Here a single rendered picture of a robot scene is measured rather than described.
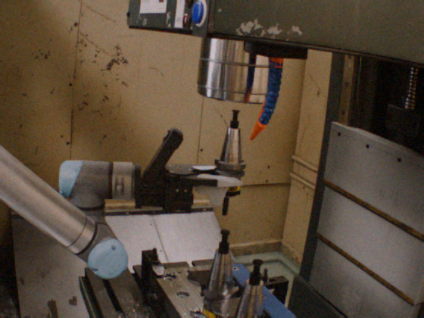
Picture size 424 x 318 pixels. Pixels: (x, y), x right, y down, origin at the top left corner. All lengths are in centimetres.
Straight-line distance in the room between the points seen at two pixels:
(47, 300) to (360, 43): 140
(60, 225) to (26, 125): 110
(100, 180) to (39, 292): 90
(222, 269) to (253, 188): 148
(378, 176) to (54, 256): 121
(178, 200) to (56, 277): 94
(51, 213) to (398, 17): 65
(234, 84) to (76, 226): 37
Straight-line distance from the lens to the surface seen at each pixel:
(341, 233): 141
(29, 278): 184
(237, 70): 90
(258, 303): 74
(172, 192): 98
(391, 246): 126
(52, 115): 193
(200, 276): 89
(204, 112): 207
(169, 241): 204
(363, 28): 73
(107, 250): 88
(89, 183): 98
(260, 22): 63
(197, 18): 62
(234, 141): 99
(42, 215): 85
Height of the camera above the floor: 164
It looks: 15 degrees down
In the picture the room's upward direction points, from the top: 6 degrees clockwise
